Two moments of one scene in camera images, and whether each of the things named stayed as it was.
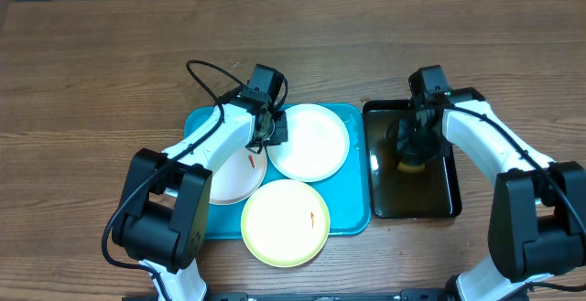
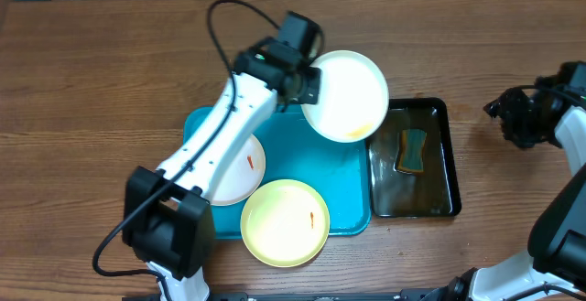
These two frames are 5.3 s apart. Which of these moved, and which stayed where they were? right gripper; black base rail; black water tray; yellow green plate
Moved: right gripper
Stayed: black water tray; yellow green plate; black base rail
